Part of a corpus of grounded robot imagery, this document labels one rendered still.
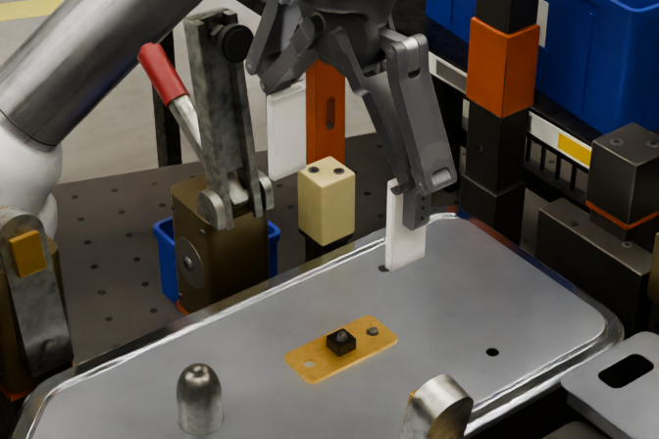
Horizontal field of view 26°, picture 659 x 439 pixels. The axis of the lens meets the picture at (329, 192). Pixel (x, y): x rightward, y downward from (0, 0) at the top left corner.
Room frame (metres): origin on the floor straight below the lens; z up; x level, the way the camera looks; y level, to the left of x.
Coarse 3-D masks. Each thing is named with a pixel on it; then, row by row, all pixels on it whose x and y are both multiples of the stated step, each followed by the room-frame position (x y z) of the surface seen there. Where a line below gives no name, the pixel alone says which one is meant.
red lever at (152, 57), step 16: (144, 48) 1.02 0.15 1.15; (160, 48) 1.03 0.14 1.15; (144, 64) 1.02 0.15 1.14; (160, 64) 1.01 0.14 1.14; (160, 80) 1.00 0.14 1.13; (176, 80) 1.00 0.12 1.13; (160, 96) 1.00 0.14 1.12; (176, 96) 0.99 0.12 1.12; (176, 112) 0.99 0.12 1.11; (192, 112) 0.99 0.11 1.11; (192, 128) 0.97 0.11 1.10; (192, 144) 0.97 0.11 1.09; (240, 192) 0.93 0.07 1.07
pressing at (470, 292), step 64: (320, 256) 0.94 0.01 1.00; (384, 256) 0.94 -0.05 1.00; (448, 256) 0.94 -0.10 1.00; (512, 256) 0.94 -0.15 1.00; (192, 320) 0.85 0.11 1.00; (256, 320) 0.86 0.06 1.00; (320, 320) 0.86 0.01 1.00; (384, 320) 0.86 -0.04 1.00; (448, 320) 0.86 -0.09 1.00; (512, 320) 0.86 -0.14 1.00; (576, 320) 0.86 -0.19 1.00; (64, 384) 0.78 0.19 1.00; (128, 384) 0.78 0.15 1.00; (256, 384) 0.78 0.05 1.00; (320, 384) 0.78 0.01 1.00; (384, 384) 0.78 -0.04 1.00; (512, 384) 0.78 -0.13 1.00
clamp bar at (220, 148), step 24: (192, 24) 0.94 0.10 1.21; (216, 24) 0.95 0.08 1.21; (240, 24) 0.93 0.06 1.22; (192, 48) 0.94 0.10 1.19; (216, 48) 0.95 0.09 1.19; (240, 48) 0.92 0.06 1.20; (192, 72) 0.94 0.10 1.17; (216, 72) 0.95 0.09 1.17; (240, 72) 0.95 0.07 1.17; (216, 96) 0.94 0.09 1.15; (240, 96) 0.94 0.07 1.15; (216, 120) 0.93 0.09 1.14; (240, 120) 0.94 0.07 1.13; (216, 144) 0.92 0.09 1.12; (240, 144) 0.94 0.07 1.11; (216, 168) 0.92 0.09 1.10; (240, 168) 0.95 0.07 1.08; (216, 192) 0.92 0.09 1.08
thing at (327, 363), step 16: (368, 320) 0.85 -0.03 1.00; (336, 336) 0.83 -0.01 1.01; (352, 336) 0.82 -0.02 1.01; (368, 336) 0.83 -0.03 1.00; (384, 336) 0.83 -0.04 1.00; (288, 352) 0.82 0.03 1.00; (304, 352) 0.82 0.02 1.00; (320, 352) 0.82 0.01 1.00; (336, 352) 0.81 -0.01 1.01; (352, 352) 0.82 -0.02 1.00; (368, 352) 0.82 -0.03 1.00; (304, 368) 0.80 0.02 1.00; (320, 368) 0.80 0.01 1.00; (336, 368) 0.80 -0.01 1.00
